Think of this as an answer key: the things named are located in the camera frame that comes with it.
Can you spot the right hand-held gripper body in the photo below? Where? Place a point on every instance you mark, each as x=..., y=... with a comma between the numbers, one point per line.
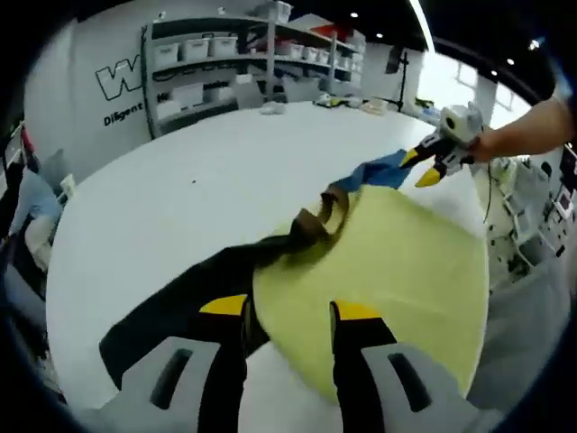
x=464, y=124

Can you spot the person's right hand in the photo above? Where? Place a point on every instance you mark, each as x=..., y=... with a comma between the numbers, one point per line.
x=487, y=146

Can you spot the black tripod stand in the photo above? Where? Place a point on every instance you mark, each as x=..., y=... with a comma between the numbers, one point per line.
x=402, y=81

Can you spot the white lab equipment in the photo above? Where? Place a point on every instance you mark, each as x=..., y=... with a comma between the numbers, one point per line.
x=527, y=216

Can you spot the white crumpled object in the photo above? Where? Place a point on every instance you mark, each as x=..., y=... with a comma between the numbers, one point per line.
x=273, y=108

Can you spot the round ceiling spotlights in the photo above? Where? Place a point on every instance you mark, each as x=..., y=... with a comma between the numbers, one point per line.
x=378, y=35

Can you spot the metal shelf with bins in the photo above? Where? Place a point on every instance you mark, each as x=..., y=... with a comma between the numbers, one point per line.
x=196, y=47

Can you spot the long ceiling light strip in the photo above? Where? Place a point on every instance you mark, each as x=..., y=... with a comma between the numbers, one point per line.
x=421, y=24

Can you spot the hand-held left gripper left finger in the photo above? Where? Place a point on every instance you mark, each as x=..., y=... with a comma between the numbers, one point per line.
x=189, y=383

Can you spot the pink hanging item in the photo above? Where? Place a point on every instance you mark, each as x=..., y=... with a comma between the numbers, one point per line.
x=29, y=149

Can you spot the grey box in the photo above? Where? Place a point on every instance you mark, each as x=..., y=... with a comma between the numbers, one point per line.
x=54, y=164

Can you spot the grey metal shelf rack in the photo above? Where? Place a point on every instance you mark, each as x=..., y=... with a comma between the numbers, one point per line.
x=315, y=54
x=212, y=67

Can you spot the yellow blue grey garment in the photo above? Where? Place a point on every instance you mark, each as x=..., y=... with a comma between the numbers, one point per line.
x=383, y=252

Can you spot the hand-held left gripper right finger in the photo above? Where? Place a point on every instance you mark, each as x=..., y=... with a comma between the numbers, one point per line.
x=360, y=388

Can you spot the beige wooden item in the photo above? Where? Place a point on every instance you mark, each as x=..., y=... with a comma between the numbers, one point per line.
x=376, y=108

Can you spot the idle hand-held gripper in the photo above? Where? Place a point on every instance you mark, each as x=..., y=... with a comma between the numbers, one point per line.
x=333, y=101

